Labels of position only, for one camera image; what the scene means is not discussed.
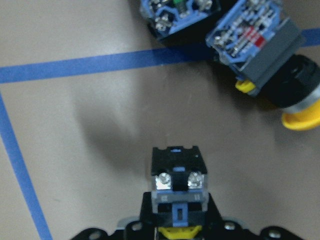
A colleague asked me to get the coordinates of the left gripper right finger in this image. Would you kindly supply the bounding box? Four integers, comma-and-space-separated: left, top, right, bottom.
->
259, 226, 304, 240

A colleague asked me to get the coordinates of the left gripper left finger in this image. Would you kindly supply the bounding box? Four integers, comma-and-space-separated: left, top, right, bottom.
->
71, 227, 120, 240

